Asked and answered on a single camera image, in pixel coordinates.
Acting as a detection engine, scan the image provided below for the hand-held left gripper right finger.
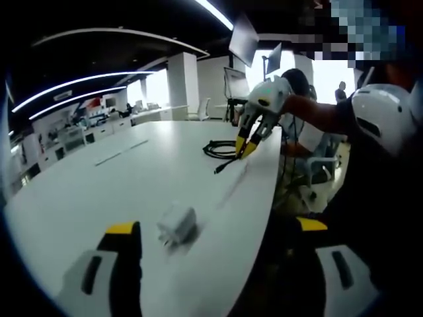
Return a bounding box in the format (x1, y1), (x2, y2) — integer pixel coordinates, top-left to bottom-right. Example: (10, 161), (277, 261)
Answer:
(295, 216), (381, 317)

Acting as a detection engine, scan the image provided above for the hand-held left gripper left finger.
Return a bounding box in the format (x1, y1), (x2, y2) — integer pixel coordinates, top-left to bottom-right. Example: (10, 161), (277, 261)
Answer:
(57, 221), (143, 317)

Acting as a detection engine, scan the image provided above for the black Type-C cable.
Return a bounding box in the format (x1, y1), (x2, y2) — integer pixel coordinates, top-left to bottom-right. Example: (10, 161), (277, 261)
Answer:
(202, 139), (244, 176)

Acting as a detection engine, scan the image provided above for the white charger adapter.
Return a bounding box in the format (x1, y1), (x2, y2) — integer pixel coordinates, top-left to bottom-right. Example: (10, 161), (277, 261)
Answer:
(157, 201), (204, 255)

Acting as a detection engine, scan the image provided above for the white desk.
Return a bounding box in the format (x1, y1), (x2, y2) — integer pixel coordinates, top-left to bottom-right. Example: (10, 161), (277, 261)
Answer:
(3, 119), (284, 317)

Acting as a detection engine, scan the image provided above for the lit desktop monitor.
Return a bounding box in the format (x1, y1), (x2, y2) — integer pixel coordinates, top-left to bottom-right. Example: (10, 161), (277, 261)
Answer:
(223, 66), (250, 99)

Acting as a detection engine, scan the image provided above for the small black monitor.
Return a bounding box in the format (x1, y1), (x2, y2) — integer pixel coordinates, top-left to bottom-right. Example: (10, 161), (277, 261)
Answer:
(266, 42), (283, 75)

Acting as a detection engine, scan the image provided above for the white mesh office chair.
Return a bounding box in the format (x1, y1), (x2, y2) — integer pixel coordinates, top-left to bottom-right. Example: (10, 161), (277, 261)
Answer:
(190, 97), (212, 122)

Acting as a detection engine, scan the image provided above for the large black monitor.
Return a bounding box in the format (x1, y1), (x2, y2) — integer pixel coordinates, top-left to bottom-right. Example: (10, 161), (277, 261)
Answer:
(229, 15), (260, 69)

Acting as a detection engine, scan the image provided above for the white armchair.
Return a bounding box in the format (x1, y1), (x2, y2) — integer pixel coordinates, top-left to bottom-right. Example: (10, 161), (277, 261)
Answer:
(305, 155), (341, 186)

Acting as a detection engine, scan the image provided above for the person in dark shirt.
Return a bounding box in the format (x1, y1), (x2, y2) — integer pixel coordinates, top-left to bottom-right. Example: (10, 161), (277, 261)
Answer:
(274, 65), (423, 317)

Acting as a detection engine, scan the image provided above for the long ceiling light strip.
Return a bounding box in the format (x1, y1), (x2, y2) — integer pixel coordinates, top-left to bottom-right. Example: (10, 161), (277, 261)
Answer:
(12, 70), (157, 113)
(27, 85), (129, 120)
(194, 0), (234, 30)

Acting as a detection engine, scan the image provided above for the white worn device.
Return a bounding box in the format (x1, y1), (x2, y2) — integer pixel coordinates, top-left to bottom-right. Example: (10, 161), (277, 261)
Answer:
(350, 82), (416, 156)

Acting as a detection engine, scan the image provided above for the row of white office desks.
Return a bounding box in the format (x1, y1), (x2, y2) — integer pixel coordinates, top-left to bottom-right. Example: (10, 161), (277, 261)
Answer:
(19, 105), (189, 172)

